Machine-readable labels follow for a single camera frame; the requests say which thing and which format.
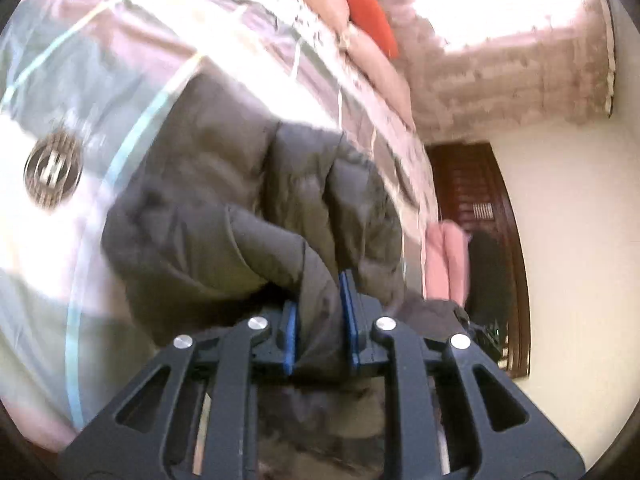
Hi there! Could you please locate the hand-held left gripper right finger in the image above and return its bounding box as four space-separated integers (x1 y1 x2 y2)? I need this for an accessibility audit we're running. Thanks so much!
337 270 586 480

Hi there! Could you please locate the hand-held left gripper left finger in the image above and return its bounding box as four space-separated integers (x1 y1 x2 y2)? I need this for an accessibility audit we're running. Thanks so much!
60 302 301 480

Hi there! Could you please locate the dark olive puffer jacket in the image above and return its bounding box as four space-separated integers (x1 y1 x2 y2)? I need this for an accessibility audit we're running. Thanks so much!
100 75 471 480

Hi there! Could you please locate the pink folded quilt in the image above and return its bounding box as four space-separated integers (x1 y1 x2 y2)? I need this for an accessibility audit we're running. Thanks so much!
424 220 472 303

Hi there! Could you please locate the dark wooden headboard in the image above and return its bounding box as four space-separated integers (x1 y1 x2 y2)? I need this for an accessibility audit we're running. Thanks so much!
427 142 531 378

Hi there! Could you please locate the pink floral lace curtain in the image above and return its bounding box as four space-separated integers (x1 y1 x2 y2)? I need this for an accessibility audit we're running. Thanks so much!
390 0 616 141

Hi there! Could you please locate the pink pillow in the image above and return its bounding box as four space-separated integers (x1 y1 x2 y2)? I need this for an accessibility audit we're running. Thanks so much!
295 0 416 128

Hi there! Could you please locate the orange carrot plush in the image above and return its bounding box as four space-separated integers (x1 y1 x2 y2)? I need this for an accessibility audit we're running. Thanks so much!
335 0 401 58

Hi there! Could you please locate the printed patchwork bed sheet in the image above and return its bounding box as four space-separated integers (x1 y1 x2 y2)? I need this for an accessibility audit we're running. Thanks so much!
0 0 441 456

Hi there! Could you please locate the window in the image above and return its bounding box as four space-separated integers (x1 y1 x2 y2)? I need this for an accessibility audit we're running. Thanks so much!
395 0 586 53

